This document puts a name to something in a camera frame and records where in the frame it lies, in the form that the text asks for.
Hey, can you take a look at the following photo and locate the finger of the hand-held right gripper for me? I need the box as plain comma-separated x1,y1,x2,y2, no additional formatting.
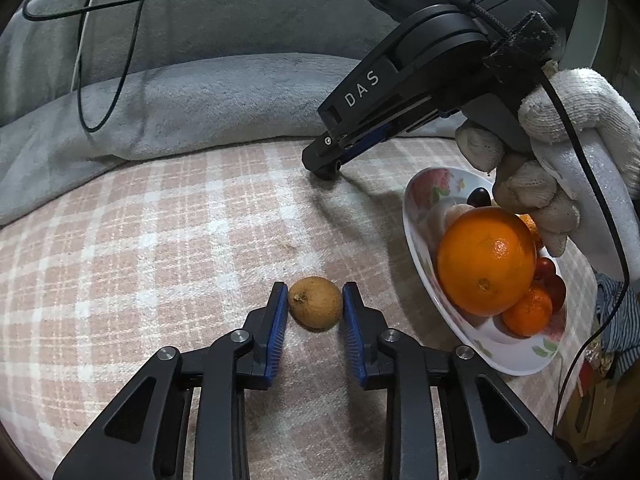
318,97,451,150
302,132,388,179

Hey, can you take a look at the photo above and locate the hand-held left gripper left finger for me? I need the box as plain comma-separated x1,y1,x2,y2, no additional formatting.
52,282,290,480

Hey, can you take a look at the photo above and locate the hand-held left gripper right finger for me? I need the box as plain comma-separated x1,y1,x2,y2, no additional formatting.
340,282,576,480

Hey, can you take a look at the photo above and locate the brown longan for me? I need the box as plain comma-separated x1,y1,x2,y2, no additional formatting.
287,276,345,332

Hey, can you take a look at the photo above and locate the white floral plate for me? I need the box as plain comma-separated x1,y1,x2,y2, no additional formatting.
402,167,568,377

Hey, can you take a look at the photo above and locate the peeled mandarin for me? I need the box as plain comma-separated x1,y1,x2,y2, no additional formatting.
425,202,473,256

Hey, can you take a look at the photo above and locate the large orange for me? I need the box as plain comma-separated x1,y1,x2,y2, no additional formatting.
436,207,538,317

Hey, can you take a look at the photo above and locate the small mandarin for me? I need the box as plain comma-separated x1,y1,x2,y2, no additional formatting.
517,213,543,246
501,285,553,338

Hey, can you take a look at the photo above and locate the person's right hand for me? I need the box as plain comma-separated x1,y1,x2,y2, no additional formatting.
455,66,630,258

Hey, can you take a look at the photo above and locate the grey fleece blanket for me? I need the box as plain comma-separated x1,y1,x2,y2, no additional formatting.
0,0,481,226

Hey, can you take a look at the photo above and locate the pink plaid bed sheet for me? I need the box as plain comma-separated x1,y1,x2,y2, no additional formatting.
0,137,601,480

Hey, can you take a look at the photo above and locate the cardboard box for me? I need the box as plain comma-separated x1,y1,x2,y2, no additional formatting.
555,355,640,461

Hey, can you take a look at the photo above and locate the blue striped cloth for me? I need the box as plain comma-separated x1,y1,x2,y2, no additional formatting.
595,272,640,376

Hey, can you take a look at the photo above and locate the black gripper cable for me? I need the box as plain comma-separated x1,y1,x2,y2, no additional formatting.
397,0,633,441

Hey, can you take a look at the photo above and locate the grey-white thin cable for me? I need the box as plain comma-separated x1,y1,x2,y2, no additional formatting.
72,0,151,93

